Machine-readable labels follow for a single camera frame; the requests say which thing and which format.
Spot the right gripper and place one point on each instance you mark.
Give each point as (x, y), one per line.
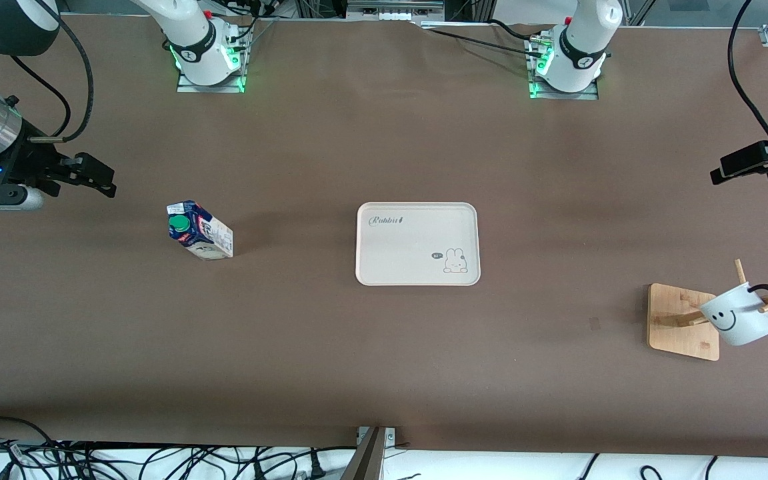
(18, 164)

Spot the blue milk carton green cap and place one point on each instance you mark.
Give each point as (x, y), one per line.
(200, 233)

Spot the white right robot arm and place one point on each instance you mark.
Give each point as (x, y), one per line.
(190, 40)

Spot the wooden mug tree stand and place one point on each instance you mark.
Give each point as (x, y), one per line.
(674, 333)

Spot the cream rabbit print tray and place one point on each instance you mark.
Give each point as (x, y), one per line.
(397, 246)

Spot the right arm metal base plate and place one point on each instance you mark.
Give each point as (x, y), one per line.
(187, 83)

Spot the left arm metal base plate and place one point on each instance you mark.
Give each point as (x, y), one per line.
(590, 95)

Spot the aluminium post with bracket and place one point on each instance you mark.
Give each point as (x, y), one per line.
(367, 460)

